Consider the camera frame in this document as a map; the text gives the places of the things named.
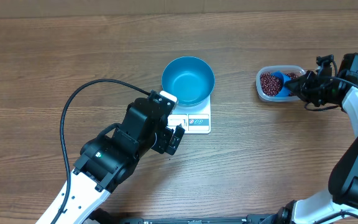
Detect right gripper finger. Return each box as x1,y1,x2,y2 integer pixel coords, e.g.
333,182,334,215
284,75,307,89
286,85,305,101

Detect blue plastic measuring scoop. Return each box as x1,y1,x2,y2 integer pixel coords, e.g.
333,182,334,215
272,71,291,97

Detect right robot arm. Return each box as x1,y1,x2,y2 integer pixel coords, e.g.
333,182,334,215
247,53,358,224

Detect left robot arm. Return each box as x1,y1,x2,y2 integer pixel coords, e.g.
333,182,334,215
38,92,185,223

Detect white digital kitchen scale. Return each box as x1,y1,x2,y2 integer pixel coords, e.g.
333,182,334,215
168,96,211,134

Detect teal blue bowl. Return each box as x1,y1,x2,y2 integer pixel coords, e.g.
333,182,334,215
162,56,216,107

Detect clear plastic food container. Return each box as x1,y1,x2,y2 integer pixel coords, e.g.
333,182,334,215
256,65,305,102

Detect red adzuki beans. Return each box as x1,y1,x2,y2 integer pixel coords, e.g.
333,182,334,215
260,72,298,97

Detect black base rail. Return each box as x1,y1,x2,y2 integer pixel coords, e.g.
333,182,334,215
83,207,291,224

